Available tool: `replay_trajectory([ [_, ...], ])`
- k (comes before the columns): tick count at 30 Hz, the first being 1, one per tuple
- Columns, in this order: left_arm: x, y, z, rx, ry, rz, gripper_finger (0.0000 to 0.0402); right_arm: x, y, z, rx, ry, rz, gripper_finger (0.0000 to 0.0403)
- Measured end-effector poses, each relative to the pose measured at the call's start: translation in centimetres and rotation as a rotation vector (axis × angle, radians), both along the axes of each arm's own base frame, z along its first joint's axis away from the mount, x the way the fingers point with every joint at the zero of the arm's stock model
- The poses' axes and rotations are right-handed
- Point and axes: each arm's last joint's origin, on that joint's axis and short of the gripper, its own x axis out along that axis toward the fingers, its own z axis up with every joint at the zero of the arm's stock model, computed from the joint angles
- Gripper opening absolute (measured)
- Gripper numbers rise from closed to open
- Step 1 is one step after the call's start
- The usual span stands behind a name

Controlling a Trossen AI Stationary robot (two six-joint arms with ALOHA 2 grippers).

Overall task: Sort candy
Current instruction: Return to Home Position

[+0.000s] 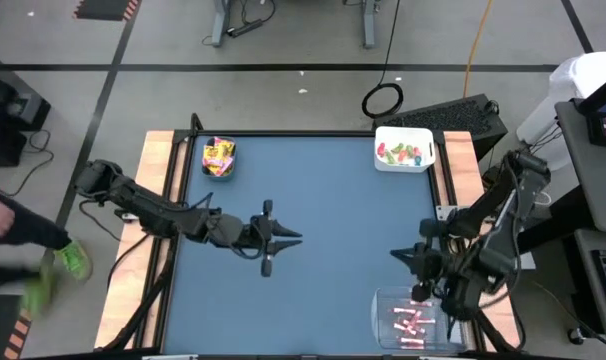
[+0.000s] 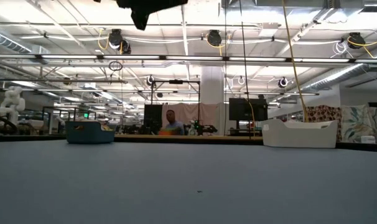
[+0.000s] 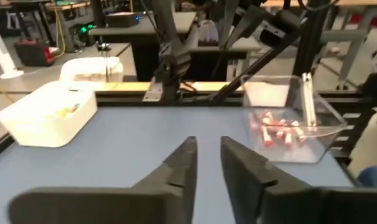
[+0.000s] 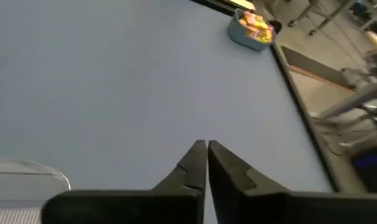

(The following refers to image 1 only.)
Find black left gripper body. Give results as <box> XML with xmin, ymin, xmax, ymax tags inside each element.
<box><xmin>217</xmin><ymin>198</ymin><xmax>284</xmax><ymax>279</ymax></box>

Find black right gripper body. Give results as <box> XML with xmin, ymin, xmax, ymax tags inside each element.
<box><xmin>407</xmin><ymin>217</ymin><xmax>457</xmax><ymax>304</ymax></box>

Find clear plastic bin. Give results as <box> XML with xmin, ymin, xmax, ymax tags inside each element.
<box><xmin>370</xmin><ymin>286</ymin><xmax>470</xmax><ymax>357</ymax></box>

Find teal plastic bin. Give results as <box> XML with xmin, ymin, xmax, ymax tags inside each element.
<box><xmin>199</xmin><ymin>135</ymin><xmax>238</xmax><ymax>182</ymax></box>

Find wooden table side board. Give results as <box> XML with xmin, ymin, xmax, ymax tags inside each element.
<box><xmin>442</xmin><ymin>130</ymin><xmax>522</xmax><ymax>351</ymax></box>
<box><xmin>93</xmin><ymin>130</ymin><xmax>189</xmax><ymax>350</ymax></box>

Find white plastic bin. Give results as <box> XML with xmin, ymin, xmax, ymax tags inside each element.
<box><xmin>373</xmin><ymin>125</ymin><xmax>437</xmax><ymax>174</ymax></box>

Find black computer tower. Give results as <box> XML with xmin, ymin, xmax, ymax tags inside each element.
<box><xmin>371</xmin><ymin>93</ymin><xmax>509</xmax><ymax>161</ymax></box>

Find grey desk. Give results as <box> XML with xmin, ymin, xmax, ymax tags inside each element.
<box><xmin>555</xmin><ymin>99</ymin><xmax>606</xmax><ymax>351</ymax></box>

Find black power strip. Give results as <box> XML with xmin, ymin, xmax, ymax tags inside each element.
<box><xmin>226</xmin><ymin>18</ymin><xmax>264</xmax><ymax>39</ymax></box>

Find grey metal table leg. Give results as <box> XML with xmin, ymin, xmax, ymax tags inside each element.
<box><xmin>361</xmin><ymin>0</ymin><xmax>379</xmax><ymax>50</ymax></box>
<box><xmin>211</xmin><ymin>0</ymin><xmax>233</xmax><ymax>49</ymax></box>

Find person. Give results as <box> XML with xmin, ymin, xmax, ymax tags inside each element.
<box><xmin>0</xmin><ymin>188</ymin><xmax>94</xmax><ymax>317</ymax></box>

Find white trash bin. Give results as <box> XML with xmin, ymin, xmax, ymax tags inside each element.
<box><xmin>515</xmin><ymin>50</ymin><xmax>606</xmax><ymax>174</ymax></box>

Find black orange striped mat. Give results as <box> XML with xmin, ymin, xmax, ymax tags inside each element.
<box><xmin>0</xmin><ymin>293</ymin><xmax>40</xmax><ymax>360</ymax></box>
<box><xmin>71</xmin><ymin>0</ymin><xmax>143</xmax><ymax>22</ymax></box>

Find black floor equipment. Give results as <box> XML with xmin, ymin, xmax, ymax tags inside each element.
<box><xmin>0</xmin><ymin>47</ymin><xmax>52</xmax><ymax>169</ymax></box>

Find black hanging cable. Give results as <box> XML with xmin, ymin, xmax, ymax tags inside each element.
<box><xmin>360</xmin><ymin>0</ymin><xmax>405</xmax><ymax>120</ymax></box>

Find yellow hanging cable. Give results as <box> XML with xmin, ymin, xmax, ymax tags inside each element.
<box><xmin>462</xmin><ymin>0</ymin><xmax>494</xmax><ymax>99</ymax></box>

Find black floor cable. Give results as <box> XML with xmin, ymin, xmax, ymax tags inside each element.
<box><xmin>0</xmin><ymin>128</ymin><xmax>55</xmax><ymax>197</ymax></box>

